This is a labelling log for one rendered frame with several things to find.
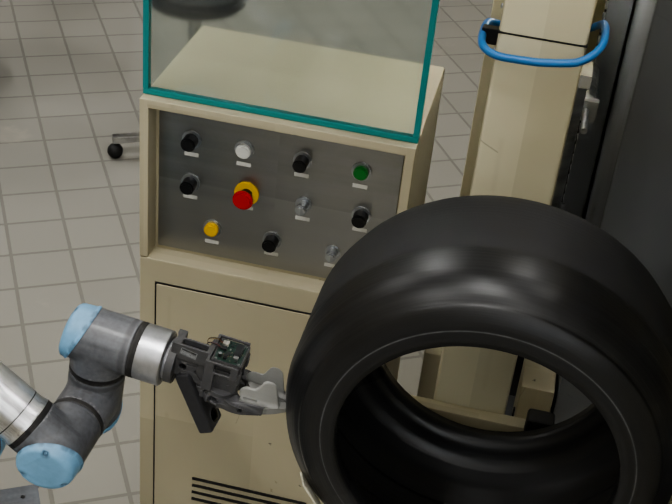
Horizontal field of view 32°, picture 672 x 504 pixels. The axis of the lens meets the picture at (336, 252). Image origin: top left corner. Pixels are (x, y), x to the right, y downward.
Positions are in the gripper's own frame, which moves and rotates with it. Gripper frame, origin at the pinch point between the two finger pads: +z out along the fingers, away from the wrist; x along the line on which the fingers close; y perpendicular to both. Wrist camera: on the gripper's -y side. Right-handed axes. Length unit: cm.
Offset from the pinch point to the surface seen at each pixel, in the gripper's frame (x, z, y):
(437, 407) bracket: 25.3, 23.4, -11.9
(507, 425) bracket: 24.7, 36.0, -10.6
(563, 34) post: 27, 23, 60
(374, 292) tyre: -8.1, 7.9, 31.6
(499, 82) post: 27, 16, 50
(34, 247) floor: 178, -114, -124
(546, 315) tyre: -10.4, 30.1, 37.8
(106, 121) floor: 274, -126, -126
